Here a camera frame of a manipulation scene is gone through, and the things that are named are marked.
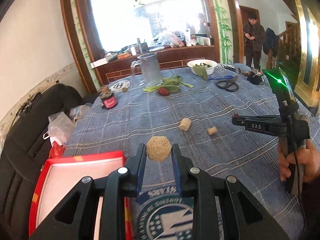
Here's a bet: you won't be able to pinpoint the beige polygon block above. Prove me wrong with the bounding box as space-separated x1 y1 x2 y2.
146 136 172 162

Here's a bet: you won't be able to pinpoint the person's right hand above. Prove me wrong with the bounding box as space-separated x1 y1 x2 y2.
277 139 319 183

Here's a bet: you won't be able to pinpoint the red gift box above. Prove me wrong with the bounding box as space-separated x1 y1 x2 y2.
29 151 145 239

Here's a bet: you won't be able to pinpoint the black cup with items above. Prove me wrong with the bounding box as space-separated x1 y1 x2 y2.
247 68 264 85

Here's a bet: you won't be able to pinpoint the black scissors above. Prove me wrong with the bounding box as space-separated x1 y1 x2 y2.
216 75 239 92

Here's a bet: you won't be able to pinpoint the beige block small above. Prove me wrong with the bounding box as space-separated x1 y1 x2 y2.
207 126 217 135

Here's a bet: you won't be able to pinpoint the blue pen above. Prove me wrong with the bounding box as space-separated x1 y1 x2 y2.
208 75 234 81

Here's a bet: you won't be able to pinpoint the black sofa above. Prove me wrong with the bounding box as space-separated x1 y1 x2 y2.
0 83 97 239

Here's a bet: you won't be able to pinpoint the clear plastic bag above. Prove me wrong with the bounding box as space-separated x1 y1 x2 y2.
43 103 93 147

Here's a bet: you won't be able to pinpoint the blue plaid tablecloth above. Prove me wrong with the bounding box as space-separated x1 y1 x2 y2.
64 68 319 239

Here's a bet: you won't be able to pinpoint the standing person dark jacket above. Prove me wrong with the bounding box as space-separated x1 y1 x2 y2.
243 11 266 69

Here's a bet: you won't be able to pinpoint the white bowl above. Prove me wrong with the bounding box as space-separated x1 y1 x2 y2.
187 59 217 75

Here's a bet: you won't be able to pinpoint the beige block far left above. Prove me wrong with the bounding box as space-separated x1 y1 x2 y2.
178 118 191 131

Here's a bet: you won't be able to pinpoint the green leaf on bowl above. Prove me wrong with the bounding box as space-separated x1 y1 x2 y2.
193 64 208 81

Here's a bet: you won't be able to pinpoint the green leafy vegetable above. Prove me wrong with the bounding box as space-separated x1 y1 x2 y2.
143 75 193 93

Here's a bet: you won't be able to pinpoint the red fruit by vegetable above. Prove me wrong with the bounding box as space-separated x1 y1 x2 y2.
157 87 170 96

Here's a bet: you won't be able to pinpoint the wooden sideboard counter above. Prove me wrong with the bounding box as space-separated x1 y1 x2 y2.
89 43 218 86

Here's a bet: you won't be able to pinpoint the clear plastic pitcher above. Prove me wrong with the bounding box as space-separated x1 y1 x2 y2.
130 53 162 87

